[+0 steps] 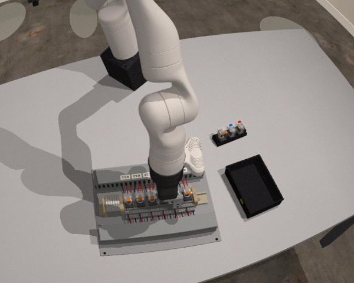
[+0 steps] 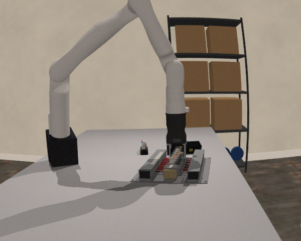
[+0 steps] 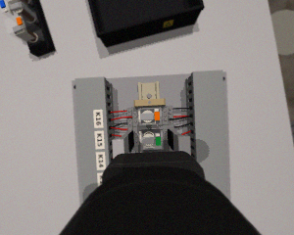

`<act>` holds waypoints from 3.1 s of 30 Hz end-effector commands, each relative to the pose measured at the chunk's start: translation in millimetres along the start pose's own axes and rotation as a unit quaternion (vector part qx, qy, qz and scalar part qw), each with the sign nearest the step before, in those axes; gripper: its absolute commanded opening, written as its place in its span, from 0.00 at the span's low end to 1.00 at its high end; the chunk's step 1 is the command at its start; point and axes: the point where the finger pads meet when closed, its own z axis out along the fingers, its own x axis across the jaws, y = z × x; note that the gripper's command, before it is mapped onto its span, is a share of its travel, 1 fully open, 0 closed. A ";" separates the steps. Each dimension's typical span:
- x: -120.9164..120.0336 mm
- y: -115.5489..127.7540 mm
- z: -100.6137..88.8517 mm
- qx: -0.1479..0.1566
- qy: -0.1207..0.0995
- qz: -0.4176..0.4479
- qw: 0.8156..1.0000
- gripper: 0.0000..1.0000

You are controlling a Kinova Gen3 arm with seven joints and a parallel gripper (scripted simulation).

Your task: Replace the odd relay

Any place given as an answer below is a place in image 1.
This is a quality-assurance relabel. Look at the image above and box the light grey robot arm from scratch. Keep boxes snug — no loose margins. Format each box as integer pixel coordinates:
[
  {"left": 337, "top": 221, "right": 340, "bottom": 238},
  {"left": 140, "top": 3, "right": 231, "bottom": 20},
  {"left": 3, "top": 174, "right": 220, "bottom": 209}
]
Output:
[{"left": 84, "top": 0, "right": 199, "bottom": 162}]

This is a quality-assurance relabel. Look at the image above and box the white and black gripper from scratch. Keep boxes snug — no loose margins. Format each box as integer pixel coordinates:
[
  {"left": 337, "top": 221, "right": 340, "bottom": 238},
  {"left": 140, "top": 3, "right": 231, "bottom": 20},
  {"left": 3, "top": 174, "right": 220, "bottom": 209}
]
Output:
[{"left": 148, "top": 137, "right": 205, "bottom": 209}]

